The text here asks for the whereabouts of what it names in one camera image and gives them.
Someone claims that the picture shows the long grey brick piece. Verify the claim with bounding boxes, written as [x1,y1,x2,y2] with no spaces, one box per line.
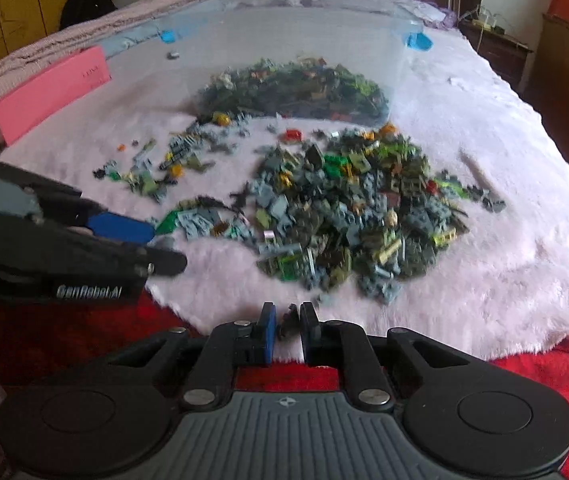
[459,147,508,214]

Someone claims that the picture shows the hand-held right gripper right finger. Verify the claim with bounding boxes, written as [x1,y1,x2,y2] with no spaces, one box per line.
[299,302,471,411]

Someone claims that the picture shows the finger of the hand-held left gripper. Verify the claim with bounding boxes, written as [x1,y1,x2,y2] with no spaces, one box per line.
[0,160,156,244]
[68,229,188,277]

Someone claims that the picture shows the heap of bricks inside bin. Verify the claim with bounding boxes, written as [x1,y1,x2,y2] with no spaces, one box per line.
[196,55,391,124]

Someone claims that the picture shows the black backpack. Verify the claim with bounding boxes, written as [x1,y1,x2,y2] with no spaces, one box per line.
[59,0,118,30]

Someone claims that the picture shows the clear plastic storage bin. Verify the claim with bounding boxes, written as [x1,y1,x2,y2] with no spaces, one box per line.
[98,0,434,127]

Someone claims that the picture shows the small dark building brick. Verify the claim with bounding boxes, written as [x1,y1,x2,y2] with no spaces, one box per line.
[278,304,302,341]

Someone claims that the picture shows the large pile of building bricks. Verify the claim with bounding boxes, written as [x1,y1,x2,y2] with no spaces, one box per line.
[154,124,471,307]

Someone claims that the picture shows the pink cardboard box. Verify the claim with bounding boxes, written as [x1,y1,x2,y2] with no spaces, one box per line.
[0,45,113,147]

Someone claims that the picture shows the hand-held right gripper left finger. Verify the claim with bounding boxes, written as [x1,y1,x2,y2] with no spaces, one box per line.
[103,302,278,411]

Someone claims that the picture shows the white power strip with cables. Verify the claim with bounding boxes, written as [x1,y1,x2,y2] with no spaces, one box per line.
[459,5,509,35]

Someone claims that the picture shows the wooden nightstand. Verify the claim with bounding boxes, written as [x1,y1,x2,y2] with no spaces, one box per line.
[459,16,534,95]

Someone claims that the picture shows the white fluffy blanket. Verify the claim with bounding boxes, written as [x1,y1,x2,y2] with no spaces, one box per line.
[0,0,569,363]

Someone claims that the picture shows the small scatter of building bricks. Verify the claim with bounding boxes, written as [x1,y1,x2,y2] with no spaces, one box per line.
[92,114,248,205]

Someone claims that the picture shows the purple lace pillow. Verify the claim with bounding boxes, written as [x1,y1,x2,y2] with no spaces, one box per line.
[321,0,461,29]

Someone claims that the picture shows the red blanket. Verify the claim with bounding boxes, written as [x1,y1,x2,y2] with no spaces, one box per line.
[0,285,569,480]

